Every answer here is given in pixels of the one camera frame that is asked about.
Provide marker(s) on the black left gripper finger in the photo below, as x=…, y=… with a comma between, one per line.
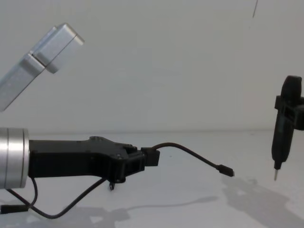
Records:
x=148, y=153
x=150, y=162

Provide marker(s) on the black electric screwdriver tool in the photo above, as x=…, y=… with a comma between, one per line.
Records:
x=281, y=145

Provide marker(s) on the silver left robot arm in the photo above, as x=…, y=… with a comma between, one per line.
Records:
x=16, y=156

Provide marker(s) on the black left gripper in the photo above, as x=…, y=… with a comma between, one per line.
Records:
x=71, y=158

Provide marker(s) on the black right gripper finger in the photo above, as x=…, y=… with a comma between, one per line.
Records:
x=295, y=116

